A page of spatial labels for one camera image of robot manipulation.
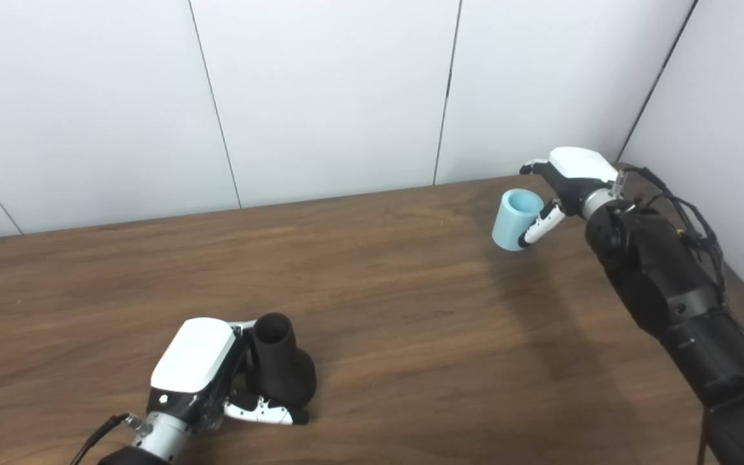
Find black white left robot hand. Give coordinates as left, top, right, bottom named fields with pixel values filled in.
left=146, top=316, right=309, bottom=430

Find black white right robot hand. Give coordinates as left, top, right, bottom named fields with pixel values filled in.
left=518, top=147, right=619, bottom=248

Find light blue cylinder cup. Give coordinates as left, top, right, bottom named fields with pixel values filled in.
left=491, top=189, right=545, bottom=252

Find black funnel-shaped nozzle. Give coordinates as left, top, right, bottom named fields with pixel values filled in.
left=246, top=313, right=317, bottom=409

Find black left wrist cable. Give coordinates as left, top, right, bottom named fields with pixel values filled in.
left=68, top=413, right=153, bottom=465

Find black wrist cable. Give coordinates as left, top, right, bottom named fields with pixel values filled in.
left=68, top=413, right=153, bottom=465
left=611, top=165, right=744, bottom=362

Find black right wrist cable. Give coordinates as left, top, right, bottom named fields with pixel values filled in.
left=611, top=165, right=744, bottom=362

